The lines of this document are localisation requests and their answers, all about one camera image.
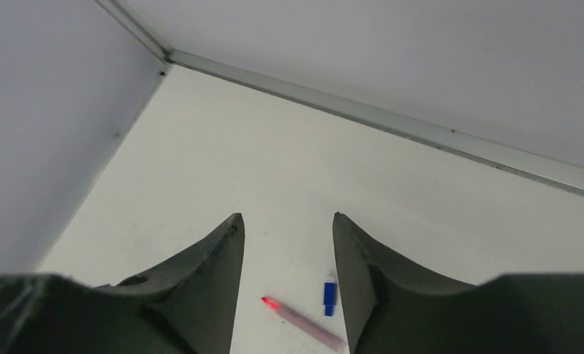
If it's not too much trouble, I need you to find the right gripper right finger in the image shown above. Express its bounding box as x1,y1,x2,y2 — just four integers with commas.
333,213,584,353

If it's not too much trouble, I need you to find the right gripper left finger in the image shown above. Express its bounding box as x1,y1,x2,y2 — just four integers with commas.
0,213,245,353

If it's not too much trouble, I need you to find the blue pen cap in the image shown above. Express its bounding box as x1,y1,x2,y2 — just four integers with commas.
323,281,337,317

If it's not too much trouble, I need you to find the pink pen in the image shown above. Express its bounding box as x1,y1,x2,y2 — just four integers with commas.
261,296,348,353

